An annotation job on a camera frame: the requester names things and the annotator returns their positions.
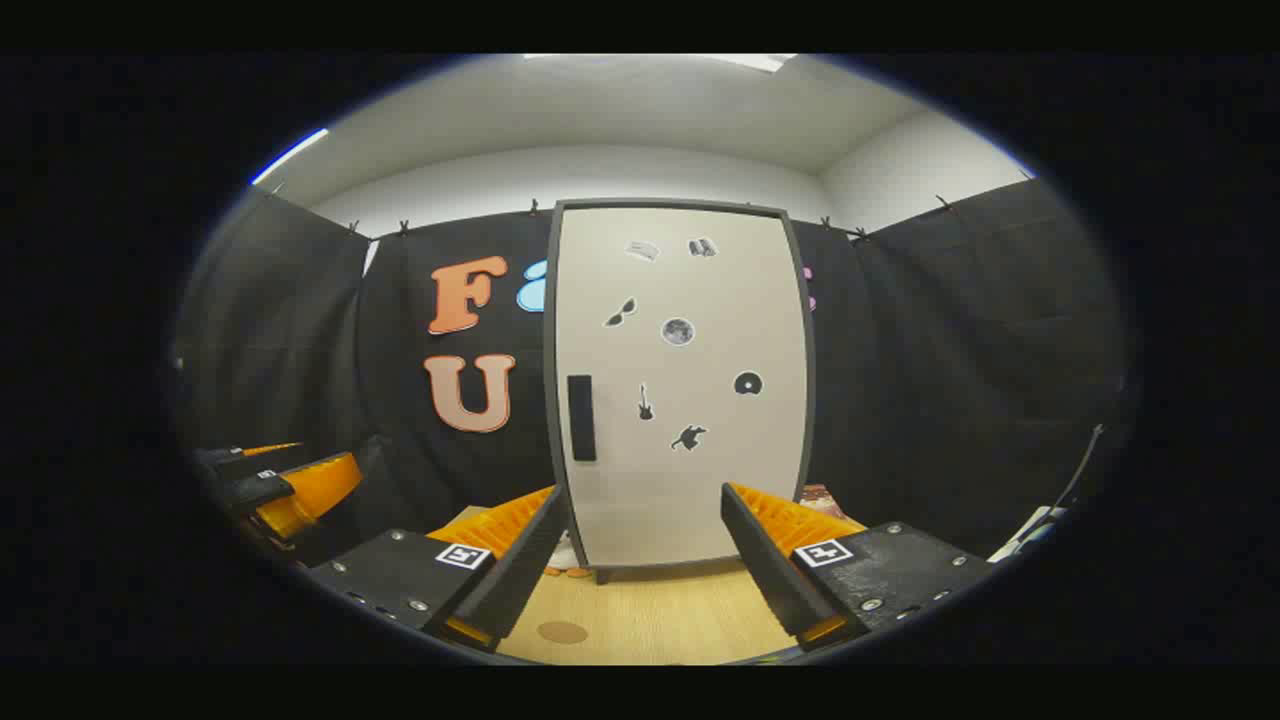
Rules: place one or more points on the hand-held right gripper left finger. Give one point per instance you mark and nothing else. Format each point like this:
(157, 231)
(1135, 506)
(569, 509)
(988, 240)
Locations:
(515, 580)

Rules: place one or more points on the round brown coaster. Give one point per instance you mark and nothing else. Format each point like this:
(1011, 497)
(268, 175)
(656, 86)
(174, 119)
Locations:
(562, 632)

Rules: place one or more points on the grey cabinet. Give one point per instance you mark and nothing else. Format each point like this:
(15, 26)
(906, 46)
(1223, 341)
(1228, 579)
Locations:
(551, 400)

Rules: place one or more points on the penguin plush toy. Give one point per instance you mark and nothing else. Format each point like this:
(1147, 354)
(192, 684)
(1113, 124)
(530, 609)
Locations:
(565, 556)

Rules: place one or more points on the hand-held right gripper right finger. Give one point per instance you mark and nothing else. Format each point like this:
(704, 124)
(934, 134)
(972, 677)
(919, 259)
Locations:
(770, 580)

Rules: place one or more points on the red patterned book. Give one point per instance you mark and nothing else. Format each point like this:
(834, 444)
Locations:
(820, 497)

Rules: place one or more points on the black backdrop cloth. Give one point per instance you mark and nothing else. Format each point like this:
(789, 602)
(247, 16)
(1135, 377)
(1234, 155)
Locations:
(950, 350)

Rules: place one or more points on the white cabinet door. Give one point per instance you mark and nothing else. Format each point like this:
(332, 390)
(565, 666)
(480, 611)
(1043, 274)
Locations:
(700, 480)

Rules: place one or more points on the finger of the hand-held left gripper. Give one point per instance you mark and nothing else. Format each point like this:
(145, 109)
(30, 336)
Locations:
(310, 490)
(260, 458)

